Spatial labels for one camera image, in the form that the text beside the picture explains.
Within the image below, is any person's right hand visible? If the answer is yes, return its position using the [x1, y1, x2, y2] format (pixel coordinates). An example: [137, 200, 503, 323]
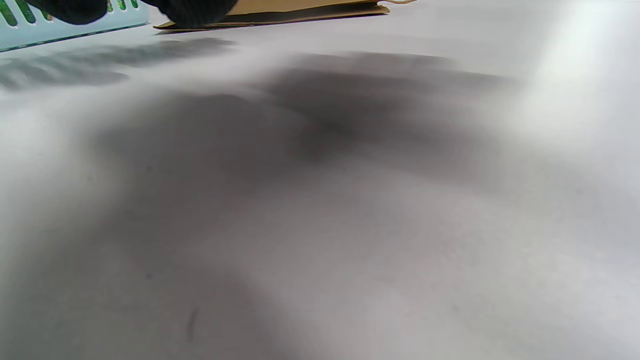
[25, 0, 240, 29]

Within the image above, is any brown paper bag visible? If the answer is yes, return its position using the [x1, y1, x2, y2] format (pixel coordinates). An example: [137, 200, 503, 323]
[154, 0, 392, 34]

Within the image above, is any light blue plastic basket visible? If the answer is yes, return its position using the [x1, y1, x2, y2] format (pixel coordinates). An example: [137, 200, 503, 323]
[0, 0, 151, 53]

